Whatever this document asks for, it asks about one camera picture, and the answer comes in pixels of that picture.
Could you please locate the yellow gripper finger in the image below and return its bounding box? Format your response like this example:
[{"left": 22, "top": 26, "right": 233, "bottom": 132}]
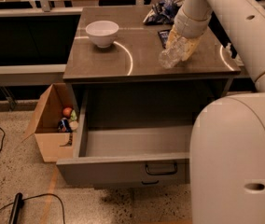
[
  {"left": 181, "top": 36, "right": 201, "bottom": 61},
  {"left": 166, "top": 26, "right": 180, "bottom": 49}
]

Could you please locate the clear plastic water bottle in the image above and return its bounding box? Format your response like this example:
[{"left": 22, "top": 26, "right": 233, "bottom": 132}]
[{"left": 159, "top": 37, "right": 188, "bottom": 69}]

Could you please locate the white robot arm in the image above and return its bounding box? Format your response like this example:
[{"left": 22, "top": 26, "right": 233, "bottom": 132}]
[{"left": 174, "top": 0, "right": 265, "bottom": 224}]

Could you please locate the small clear pump bottle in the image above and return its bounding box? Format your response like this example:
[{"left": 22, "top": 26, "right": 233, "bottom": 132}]
[{"left": 225, "top": 43, "right": 232, "bottom": 57}]

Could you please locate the grey cabinet with counter top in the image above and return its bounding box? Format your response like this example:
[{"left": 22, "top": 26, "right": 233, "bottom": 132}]
[{"left": 63, "top": 6, "right": 240, "bottom": 129}]

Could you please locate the open grey top drawer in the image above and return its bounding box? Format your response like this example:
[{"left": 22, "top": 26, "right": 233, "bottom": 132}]
[{"left": 57, "top": 90, "right": 192, "bottom": 186}]

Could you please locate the dark blue snack bar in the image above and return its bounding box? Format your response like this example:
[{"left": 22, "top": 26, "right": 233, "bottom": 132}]
[{"left": 158, "top": 30, "right": 170, "bottom": 49}]

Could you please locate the blue crumpled chip bag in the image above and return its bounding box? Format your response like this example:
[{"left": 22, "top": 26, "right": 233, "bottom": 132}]
[{"left": 143, "top": 0, "right": 182, "bottom": 25}]

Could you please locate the white ceramic bowl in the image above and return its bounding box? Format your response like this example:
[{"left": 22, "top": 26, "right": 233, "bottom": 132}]
[{"left": 86, "top": 21, "right": 119, "bottom": 48}]

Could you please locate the green item in box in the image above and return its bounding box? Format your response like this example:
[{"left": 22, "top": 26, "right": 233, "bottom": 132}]
[{"left": 70, "top": 110, "right": 77, "bottom": 121}]

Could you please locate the red apple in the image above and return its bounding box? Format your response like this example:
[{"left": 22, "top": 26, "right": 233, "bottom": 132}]
[{"left": 63, "top": 107, "right": 73, "bottom": 119}]

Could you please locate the white item in box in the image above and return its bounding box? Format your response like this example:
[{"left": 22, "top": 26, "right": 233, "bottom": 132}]
[{"left": 69, "top": 121, "right": 78, "bottom": 131}]

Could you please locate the blue soda can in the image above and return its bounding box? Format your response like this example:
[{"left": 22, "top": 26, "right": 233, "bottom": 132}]
[{"left": 58, "top": 118, "right": 72, "bottom": 133}]

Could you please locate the brown cardboard box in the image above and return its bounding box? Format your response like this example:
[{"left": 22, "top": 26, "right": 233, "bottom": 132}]
[{"left": 23, "top": 83, "right": 77, "bottom": 162}]

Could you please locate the black drawer handle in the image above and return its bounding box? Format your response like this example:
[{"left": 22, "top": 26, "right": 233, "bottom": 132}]
[{"left": 145, "top": 163, "right": 178, "bottom": 176}]

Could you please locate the lower drawer with handle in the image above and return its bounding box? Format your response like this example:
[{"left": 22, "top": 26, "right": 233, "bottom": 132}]
[{"left": 93, "top": 178, "right": 192, "bottom": 190}]

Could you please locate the black power adapter with cable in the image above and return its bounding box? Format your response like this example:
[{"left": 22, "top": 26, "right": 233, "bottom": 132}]
[{"left": 0, "top": 192, "right": 66, "bottom": 224}]

